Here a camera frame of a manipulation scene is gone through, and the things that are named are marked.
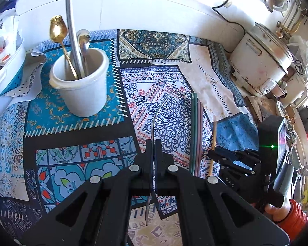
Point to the clear plastic bag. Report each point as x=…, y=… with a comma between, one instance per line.
x=302, y=53

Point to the silver spoon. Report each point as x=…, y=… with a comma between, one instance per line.
x=83, y=39

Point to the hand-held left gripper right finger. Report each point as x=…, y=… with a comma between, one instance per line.
x=158, y=164

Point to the blue patterned mat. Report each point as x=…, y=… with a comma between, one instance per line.
x=159, y=112

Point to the green chopstick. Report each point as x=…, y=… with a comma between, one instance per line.
x=193, y=133

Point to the person's right hand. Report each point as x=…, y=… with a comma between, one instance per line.
x=276, y=211

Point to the wooden board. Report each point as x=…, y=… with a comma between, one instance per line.
x=256, y=106

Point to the white thermos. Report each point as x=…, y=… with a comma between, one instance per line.
x=296, y=85

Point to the white rice cooker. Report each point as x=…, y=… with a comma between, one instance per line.
x=261, y=61

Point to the white cup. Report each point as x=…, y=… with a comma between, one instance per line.
x=84, y=94

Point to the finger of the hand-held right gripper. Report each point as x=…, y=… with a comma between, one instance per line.
x=228, y=154
x=242, y=168

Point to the white and blue basket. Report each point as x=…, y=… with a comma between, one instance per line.
x=7, y=74

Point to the light grey chopstick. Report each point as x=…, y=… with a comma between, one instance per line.
x=71, y=30

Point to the wooden chopstick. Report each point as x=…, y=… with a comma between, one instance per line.
x=213, y=138

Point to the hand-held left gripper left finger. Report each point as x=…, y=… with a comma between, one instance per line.
x=148, y=164

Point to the person's right forearm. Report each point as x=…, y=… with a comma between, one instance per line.
x=296, y=214

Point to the white printed bag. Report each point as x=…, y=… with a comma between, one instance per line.
x=2, y=35

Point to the metal fork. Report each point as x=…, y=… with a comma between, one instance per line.
x=156, y=117

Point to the gold spoon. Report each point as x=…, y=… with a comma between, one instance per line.
x=57, y=30

